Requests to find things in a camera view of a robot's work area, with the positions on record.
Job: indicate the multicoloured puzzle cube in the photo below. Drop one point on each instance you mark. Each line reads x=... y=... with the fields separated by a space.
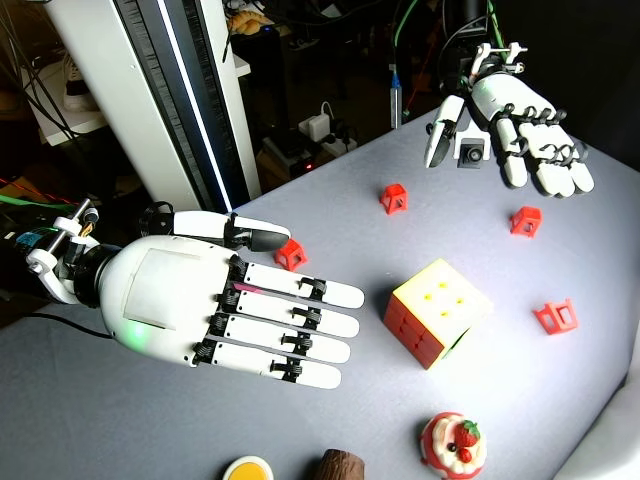
x=435 y=300

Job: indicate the grey table cloth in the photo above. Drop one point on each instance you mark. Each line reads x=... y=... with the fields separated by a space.
x=200 y=425

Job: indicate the red toy stool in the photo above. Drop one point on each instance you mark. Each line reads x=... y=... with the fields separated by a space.
x=290 y=252
x=525 y=220
x=394 y=198
x=556 y=316

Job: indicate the black box with red light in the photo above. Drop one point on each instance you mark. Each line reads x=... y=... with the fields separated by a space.
x=295 y=162

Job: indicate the white black lift column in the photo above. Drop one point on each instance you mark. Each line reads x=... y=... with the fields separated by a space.
x=125 y=75

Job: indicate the white shoe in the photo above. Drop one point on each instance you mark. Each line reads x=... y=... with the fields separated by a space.
x=75 y=85

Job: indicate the white power adapter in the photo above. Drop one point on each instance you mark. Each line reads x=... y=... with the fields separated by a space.
x=316 y=127

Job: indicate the white power strip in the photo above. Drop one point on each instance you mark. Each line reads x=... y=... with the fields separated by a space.
x=340 y=145

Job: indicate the black tall box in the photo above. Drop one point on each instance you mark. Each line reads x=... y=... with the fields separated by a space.
x=262 y=75

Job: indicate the brown log toy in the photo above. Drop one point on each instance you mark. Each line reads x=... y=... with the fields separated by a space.
x=340 y=465

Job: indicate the toy bread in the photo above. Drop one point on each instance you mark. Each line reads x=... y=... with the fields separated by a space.
x=245 y=22

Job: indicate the silver usb hub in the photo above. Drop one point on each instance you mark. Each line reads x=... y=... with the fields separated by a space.
x=395 y=105

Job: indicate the strawberry cake toy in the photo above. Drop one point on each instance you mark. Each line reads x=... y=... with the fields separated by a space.
x=452 y=445

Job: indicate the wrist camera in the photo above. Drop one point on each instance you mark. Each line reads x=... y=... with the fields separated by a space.
x=471 y=154

